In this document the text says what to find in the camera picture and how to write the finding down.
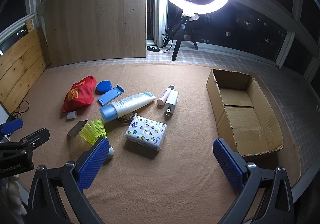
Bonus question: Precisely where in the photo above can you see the black power cable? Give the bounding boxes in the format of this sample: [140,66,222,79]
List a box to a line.
[160,27,175,52]

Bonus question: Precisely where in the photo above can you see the star printed tissue pack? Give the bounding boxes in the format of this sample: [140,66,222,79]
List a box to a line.
[125,115,167,152]

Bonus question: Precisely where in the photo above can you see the brown hair ties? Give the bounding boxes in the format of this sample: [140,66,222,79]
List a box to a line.
[116,112,137,122]

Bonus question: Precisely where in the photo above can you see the white tube with blue cap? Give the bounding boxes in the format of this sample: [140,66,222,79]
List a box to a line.
[99,92,156,124]

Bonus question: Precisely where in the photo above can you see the thin black floor cable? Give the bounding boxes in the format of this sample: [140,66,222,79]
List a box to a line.
[7,100,30,124]

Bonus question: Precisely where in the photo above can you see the small pink bottle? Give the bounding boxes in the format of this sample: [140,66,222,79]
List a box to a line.
[157,85,175,105]

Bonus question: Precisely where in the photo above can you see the cardboard box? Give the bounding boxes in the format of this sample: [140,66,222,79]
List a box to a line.
[206,68,284,157]

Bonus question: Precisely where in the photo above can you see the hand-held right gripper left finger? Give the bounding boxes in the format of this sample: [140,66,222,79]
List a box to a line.
[26,137,110,224]

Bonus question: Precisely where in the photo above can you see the dark card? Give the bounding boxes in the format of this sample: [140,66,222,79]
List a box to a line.
[67,119,89,138]

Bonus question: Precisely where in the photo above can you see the person's left hand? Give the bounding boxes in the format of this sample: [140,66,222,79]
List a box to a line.
[0,174,27,216]

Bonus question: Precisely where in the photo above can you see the yellow shuttlecock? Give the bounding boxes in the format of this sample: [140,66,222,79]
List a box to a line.
[79,119,115,159]

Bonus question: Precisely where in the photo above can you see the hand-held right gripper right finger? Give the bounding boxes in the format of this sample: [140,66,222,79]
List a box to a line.
[212,138,295,224]

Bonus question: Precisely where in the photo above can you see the large wooden board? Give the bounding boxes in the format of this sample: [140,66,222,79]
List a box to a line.
[37,0,148,67]

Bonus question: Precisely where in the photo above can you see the checked sheet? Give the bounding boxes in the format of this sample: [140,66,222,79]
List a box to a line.
[146,47,320,202]

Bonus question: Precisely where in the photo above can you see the wooden slat panel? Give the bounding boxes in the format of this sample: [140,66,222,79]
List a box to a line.
[0,27,52,114]

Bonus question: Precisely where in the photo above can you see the blue round lid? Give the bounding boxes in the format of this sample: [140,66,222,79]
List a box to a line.
[96,81,113,95]

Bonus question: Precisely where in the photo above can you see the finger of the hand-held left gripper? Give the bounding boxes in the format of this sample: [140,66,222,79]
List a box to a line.
[17,128,50,151]
[0,118,23,136]

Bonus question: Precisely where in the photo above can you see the blue phone stand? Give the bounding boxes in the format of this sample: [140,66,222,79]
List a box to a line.
[97,84,124,105]

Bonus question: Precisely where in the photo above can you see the white charger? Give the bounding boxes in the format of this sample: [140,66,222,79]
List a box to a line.
[164,90,179,117]

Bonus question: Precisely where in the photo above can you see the red pouch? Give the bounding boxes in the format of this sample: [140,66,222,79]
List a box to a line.
[62,75,97,113]

